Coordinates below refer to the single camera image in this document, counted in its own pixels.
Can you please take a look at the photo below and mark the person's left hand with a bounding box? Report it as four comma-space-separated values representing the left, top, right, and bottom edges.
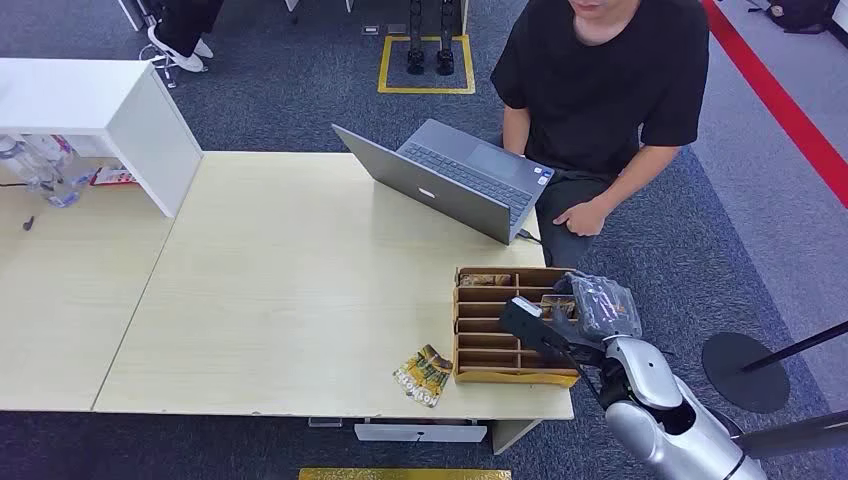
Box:
551, 197, 615, 238

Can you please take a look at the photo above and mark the brown card with picture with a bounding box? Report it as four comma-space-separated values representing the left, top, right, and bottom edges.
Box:
541, 294, 578, 320

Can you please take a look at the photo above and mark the brown patterned card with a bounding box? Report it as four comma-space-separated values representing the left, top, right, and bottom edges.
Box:
458, 273, 513, 288

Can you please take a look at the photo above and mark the seated person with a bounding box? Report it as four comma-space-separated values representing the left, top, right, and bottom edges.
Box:
490, 0, 711, 270

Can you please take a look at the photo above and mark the wooden card organizer box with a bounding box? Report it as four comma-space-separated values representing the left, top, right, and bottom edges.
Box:
452, 266, 582, 389

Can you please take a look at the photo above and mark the dark brown printed card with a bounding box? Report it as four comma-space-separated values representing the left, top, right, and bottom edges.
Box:
417, 344, 455, 374

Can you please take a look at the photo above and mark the yellow green printed card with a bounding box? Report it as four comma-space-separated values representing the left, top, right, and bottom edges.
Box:
392, 349, 452, 409

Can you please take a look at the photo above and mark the person with white shoes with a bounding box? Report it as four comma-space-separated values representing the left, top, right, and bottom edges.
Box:
146, 0, 225, 74

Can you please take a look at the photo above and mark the grey laptop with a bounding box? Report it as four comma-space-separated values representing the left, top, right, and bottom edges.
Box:
331, 118, 556, 246

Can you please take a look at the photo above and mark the red floor tape line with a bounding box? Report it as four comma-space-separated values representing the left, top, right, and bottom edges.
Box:
700, 0, 848, 211

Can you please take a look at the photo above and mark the black round base stand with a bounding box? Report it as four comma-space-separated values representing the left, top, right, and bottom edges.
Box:
701, 320, 848, 415

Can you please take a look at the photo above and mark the black robot leg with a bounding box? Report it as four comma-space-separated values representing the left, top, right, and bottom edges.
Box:
405, 0, 427, 76
435, 0, 458, 77

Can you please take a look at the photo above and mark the white desk leg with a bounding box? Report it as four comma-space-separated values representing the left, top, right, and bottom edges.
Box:
491, 419, 544, 456

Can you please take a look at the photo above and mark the yellow floor tape square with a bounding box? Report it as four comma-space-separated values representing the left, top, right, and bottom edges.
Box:
377, 34, 477, 95

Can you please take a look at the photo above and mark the black backpack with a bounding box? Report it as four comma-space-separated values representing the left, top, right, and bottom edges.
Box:
747, 0, 844, 35

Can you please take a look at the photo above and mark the black pole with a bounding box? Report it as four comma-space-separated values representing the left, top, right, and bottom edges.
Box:
731, 409, 848, 460

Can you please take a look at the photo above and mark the gold strip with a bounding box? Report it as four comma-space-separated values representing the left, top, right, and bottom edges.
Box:
298, 468, 513, 480

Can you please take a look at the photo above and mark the metal chair base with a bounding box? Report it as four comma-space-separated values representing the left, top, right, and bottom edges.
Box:
138, 42, 208, 90

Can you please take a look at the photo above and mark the red white packet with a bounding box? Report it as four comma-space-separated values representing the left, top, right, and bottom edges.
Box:
89, 165, 139, 188

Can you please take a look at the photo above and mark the white desk shelf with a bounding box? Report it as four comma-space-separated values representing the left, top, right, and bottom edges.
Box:
0, 57, 204, 220

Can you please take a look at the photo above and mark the clear plastic bottle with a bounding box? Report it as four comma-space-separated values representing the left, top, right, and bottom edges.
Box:
0, 135, 58, 193
26, 134, 95, 209

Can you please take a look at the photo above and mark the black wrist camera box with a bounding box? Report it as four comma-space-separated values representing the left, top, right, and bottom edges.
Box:
498, 296, 572, 357

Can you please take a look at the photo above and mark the white under-desk bracket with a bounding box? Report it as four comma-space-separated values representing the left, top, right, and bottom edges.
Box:
353, 419, 489, 444

